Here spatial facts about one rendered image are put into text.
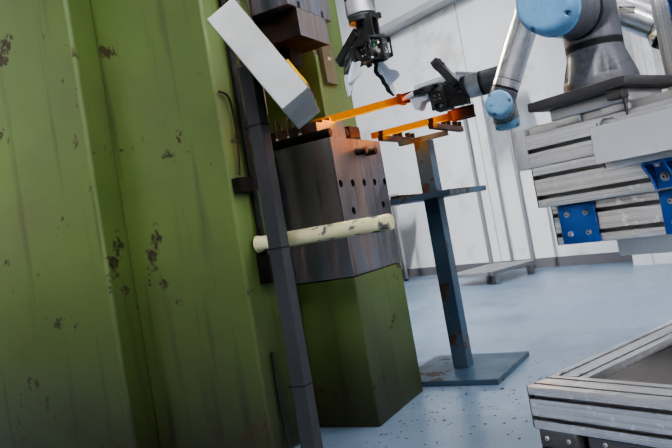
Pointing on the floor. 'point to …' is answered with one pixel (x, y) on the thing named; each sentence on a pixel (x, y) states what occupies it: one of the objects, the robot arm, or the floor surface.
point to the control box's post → (281, 261)
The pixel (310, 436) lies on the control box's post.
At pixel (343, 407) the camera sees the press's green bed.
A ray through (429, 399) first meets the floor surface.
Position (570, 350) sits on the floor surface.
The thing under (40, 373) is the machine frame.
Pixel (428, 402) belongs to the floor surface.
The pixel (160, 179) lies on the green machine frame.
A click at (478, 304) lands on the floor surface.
